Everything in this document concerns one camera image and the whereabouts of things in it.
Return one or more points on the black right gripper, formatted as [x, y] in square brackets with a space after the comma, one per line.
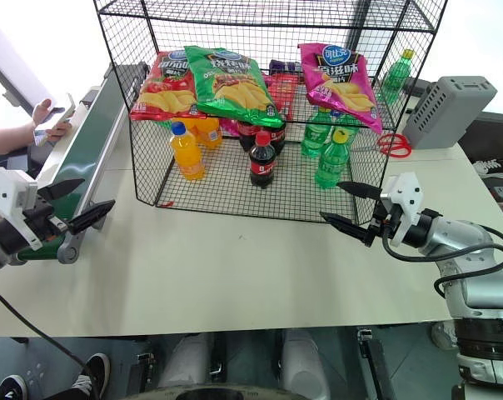
[391, 218]

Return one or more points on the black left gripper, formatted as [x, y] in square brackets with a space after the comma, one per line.
[41, 218]

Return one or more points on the white smartphone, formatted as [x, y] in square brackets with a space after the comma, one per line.
[66, 110]

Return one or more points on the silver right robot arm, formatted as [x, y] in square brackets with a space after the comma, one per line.
[480, 287]

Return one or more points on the person's bare forearm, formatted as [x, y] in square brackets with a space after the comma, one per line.
[8, 137]

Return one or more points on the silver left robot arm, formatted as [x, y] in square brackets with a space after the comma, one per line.
[1, 239]

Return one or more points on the green conveyor belt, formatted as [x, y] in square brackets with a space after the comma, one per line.
[83, 150]

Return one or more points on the person's bare hand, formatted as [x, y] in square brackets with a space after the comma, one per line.
[41, 114]

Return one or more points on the green soda bottle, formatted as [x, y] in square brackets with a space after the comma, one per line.
[395, 79]
[314, 133]
[348, 123]
[332, 162]

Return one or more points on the small red tie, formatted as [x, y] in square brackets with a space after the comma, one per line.
[165, 204]

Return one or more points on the cola bottle red label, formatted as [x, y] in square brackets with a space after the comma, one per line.
[278, 139]
[262, 162]
[246, 135]

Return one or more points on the orange soda bottle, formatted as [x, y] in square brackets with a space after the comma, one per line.
[187, 156]
[212, 133]
[191, 125]

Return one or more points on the magenta potato chips bag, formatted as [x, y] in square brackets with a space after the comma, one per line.
[339, 83]

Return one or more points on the grey plastic box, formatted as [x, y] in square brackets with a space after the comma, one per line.
[443, 112]

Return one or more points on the red snack pack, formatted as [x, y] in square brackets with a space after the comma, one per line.
[282, 93]

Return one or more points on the red potato chips bag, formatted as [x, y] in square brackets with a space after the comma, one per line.
[164, 96]

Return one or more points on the black white sneaker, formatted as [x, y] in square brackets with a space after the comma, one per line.
[93, 373]
[12, 387]
[491, 168]

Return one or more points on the white board panel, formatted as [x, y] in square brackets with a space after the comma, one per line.
[14, 62]

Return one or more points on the purple snack pack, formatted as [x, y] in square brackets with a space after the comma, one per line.
[285, 66]

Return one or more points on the white robot leg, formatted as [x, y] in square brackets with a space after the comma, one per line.
[303, 366]
[187, 358]

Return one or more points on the green potato chips bag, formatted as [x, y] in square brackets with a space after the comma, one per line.
[230, 83]

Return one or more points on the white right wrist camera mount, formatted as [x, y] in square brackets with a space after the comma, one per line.
[405, 196]

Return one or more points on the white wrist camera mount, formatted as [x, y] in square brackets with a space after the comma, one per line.
[8, 189]
[405, 196]

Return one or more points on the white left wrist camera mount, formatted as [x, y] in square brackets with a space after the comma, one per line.
[8, 189]

